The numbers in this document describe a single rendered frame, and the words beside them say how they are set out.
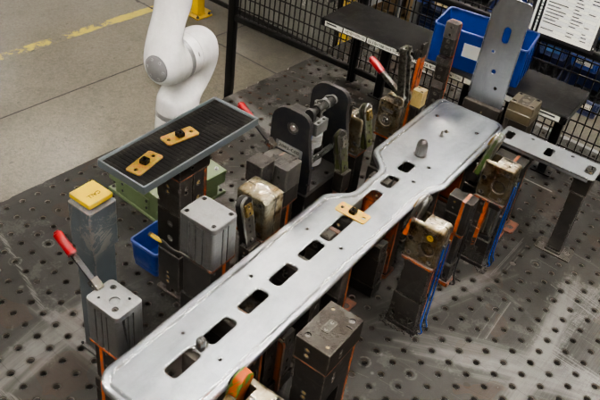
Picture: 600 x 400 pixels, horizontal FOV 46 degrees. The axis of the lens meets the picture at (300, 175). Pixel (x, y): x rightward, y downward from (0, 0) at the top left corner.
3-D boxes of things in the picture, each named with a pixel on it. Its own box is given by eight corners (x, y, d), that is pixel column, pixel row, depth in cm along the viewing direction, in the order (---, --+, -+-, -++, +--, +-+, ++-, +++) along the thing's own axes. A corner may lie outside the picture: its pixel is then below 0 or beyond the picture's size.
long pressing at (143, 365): (179, 454, 117) (179, 449, 117) (87, 379, 127) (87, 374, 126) (507, 128, 212) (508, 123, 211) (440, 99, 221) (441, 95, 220)
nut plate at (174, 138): (169, 146, 156) (169, 142, 156) (159, 138, 158) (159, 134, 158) (200, 134, 161) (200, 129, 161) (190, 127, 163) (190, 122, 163)
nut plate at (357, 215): (371, 217, 170) (372, 213, 169) (362, 225, 167) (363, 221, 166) (342, 202, 173) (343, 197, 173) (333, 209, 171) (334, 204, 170)
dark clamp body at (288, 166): (276, 294, 188) (290, 179, 165) (237, 270, 194) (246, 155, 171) (299, 272, 195) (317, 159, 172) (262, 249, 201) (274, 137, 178)
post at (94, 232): (102, 362, 165) (89, 217, 138) (80, 345, 168) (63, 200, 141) (127, 342, 170) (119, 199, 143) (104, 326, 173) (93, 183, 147)
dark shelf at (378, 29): (563, 126, 214) (567, 118, 212) (320, 24, 251) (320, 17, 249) (587, 100, 229) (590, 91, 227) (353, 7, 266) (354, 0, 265)
